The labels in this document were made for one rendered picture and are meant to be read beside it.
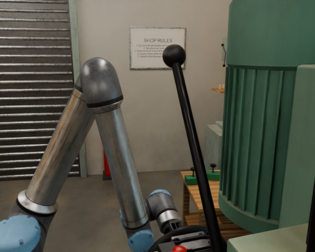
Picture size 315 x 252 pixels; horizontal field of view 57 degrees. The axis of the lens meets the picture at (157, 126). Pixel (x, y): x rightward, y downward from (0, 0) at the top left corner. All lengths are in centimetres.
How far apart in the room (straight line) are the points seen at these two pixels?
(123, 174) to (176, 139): 267
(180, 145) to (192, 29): 137
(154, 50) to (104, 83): 252
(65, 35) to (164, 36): 107
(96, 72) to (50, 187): 45
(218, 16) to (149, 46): 86
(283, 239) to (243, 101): 19
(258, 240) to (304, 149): 13
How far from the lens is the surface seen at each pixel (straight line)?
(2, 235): 104
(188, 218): 239
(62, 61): 337
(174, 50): 43
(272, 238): 24
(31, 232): 102
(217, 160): 277
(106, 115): 89
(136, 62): 335
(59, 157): 106
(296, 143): 34
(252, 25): 37
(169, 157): 364
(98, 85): 87
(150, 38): 337
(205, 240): 75
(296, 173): 34
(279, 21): 36
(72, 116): 102
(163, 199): 120
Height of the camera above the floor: 143
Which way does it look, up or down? 14 degrees down
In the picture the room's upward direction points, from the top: straight up
